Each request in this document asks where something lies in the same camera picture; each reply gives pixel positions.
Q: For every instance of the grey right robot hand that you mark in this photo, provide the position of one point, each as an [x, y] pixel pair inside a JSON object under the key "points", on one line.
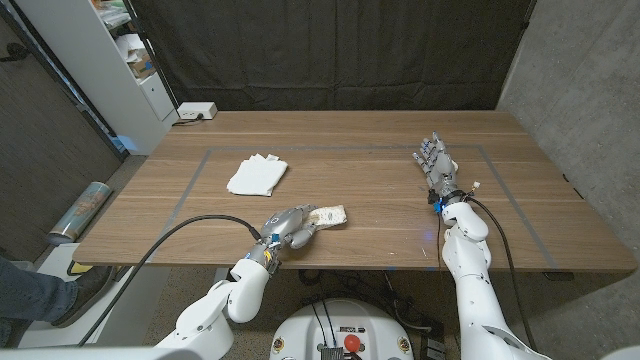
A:
{"points": [[440, 167]]}

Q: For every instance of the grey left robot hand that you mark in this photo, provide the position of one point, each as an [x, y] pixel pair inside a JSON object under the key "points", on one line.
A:
{"points": [[290, 225]]}

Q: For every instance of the cream patterned pen bag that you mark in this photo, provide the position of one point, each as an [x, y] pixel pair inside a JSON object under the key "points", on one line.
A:
{"points": [[331, 216]]}

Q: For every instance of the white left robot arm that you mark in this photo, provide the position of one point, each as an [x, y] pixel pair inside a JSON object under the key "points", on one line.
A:
{"points": [[225, 305]]}

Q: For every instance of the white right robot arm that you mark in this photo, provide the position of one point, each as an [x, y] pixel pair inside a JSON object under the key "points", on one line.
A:
{"points": [[475, 285]]}

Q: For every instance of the folded white cloth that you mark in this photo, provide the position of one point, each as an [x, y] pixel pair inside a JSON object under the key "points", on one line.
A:
{"points": [[256, 175]]}

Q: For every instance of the grey metal table leg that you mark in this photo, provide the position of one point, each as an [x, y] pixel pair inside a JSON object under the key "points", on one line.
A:
{"points": [[220, 275]]}

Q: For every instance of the white robot torso base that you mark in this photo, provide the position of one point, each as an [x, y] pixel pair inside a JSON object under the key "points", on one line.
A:
{"points": [[305, 330]]}

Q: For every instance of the red emergency stop button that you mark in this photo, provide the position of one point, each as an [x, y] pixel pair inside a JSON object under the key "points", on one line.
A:
{"points": [[352, 342]]}

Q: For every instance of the white power strip box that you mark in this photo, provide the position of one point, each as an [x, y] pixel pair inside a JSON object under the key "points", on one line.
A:
{"points": [[196, 110]]}

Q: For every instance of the black curtain backdrop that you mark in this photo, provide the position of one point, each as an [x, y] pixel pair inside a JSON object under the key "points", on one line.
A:
{"points": [[330, 50]]}

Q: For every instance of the person's dark shoe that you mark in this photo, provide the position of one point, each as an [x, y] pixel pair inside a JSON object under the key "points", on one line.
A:
{"points": [[90, 290]]}

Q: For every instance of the cardboard box with blue tape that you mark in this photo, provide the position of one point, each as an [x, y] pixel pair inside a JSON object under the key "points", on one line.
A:
{"points": [[141, 65]]}

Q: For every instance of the white shelf cabinet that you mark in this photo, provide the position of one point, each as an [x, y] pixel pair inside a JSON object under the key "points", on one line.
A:
{"points": [[95, 65]]}

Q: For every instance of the person's leg in jeans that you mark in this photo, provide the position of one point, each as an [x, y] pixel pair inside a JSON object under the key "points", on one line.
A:
{"points": [[30, 295]]}

